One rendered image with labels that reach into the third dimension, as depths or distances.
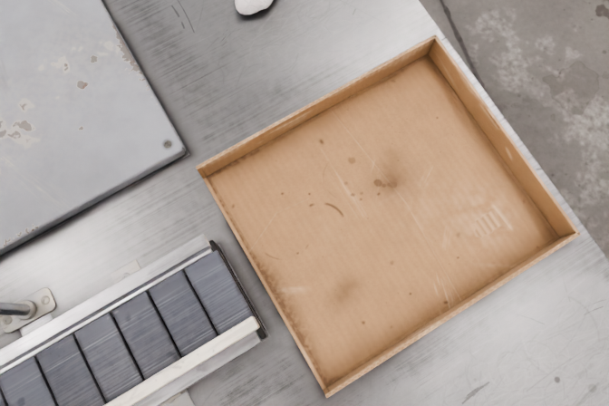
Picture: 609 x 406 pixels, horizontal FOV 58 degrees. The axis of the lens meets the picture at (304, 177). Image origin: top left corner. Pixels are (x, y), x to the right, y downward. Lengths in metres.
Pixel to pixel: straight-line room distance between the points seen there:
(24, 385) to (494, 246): 0.48
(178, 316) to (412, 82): 0.36
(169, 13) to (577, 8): 1.38
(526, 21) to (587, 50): 0.19
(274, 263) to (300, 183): 0.09
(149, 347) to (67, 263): 0.14
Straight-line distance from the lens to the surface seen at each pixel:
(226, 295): 0.54
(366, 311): 0.59
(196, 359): 0.51
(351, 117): 0.63
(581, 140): 1.69
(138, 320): 0.56
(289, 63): 0.66
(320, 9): 0.69
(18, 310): 0.62
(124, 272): 0.61
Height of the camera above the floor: 1.42
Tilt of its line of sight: 75 degrees down
